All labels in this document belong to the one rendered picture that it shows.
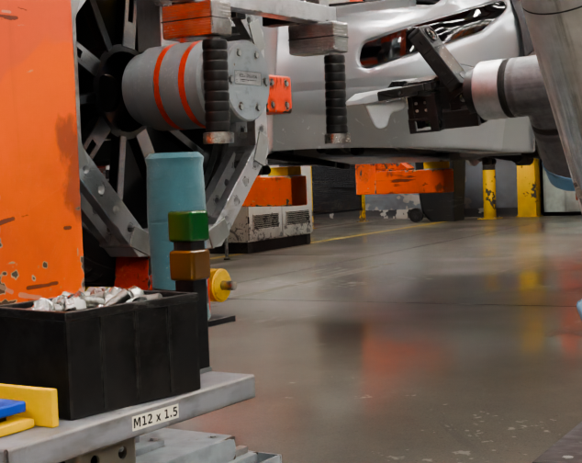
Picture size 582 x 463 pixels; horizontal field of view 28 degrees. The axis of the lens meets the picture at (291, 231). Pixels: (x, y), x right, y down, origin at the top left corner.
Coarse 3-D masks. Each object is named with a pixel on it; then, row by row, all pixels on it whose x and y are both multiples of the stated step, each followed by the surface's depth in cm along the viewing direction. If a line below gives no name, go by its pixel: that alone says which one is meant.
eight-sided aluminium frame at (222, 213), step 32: (256, 32) 209; (256, 128) 209; (224, 160) 210; (256, 160) 209; (96, 192) 173; (224, 192) 203; (96, 224) 179; (128, 224) 179; (224, 224) 200; (128, 256) 182
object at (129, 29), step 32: (96, 0) 215; (128, 0) 195; (96, 32) 190; (128, 32) 195; (96, 64) 188; (96, 96) 188; (96, 128) 188; (128, 128) 199; (128, 160) 222; (128, 192) 217
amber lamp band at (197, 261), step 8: (176, 256) 147; (184, 256) 147; (192, 256) 146; (200, 256) 147; (208, 256) 149; (176, 264) 147; (184, 264) 147; (192, 264) 146; (200, 264) 147; (208, 264) 149; (176, 272) 147; (184, 272) 147; (192, 272) 146; (200, 272) 147; (208, 272) 149; (176, 280) 148; (184, 280) 147; (192, 280) 146
